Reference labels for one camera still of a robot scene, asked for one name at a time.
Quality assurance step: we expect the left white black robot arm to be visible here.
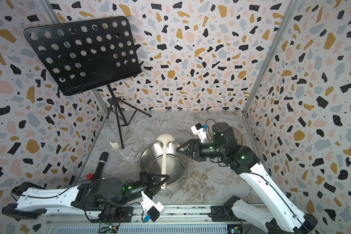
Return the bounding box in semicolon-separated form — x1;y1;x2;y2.
2;172;170;223

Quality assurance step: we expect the stainless steel pot lid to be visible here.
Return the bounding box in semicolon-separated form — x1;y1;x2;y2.
233;127;246;145

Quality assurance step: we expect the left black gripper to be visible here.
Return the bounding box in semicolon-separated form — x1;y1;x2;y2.
109;171;170;210

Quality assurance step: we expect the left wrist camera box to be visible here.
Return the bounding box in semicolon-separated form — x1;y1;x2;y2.
140;191;164;223

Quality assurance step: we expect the black cylindrical marker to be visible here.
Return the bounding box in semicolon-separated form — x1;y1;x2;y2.
93;152;109;180

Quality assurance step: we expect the green circuit board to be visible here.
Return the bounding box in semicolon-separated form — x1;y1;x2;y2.
98;223;120;234
227;224;243;234

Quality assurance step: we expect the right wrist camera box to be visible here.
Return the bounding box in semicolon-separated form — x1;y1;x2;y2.
191;123;208;143

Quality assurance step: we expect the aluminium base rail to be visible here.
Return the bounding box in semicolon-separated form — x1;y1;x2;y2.
45;204;281;234

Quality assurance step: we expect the right green circuit board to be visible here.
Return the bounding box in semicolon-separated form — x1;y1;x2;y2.
227;224;243;234

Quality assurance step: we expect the red block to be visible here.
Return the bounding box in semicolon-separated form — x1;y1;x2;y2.
86;173;94;180

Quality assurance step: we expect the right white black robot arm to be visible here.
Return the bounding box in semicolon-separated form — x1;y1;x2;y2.
176;122;318;234

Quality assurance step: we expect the small white object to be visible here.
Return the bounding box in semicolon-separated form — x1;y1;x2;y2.
109;142;121;150

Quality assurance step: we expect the left green circuit board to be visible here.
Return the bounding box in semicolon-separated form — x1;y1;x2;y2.
98;223;120;234

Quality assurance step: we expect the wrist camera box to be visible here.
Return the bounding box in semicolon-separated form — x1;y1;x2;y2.
191;123;208;143
140;191;164;223

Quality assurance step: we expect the black perforated music stand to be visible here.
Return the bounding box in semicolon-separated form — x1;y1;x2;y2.
23;16;142;134

